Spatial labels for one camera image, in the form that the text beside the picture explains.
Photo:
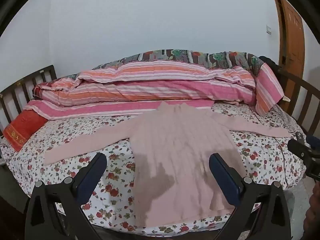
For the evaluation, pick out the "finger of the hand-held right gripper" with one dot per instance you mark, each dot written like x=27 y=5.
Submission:
x=297 y=147

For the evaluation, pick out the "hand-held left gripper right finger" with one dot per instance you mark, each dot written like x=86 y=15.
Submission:
x=225 y=177

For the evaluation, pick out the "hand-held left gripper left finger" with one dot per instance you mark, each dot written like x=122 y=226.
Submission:
x=92 y=176

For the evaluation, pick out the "pink knit sweater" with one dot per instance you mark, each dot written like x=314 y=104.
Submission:
x=175 y=142

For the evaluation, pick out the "person's right forearm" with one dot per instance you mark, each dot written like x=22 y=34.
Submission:
x=313 y=210

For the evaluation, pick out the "floral bed sheet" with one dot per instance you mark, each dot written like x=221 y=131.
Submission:
x=120 y=170

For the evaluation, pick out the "red embroidered pillow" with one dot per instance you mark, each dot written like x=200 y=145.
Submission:
x=22 y=130

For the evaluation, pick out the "brown wooden door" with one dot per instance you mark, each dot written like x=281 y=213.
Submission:
x=293 y=42

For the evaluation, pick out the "pink orange striped quilt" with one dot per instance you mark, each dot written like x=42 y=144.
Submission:
x=150 y=85

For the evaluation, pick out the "dark wooden bed headboard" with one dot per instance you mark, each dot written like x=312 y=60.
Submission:
x=50 y=73

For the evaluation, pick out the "dark floral patterned quilt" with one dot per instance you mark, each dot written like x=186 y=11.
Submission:
x=200 y=56

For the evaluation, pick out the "white wall switch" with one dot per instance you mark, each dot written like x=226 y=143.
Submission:
x=269 y=29

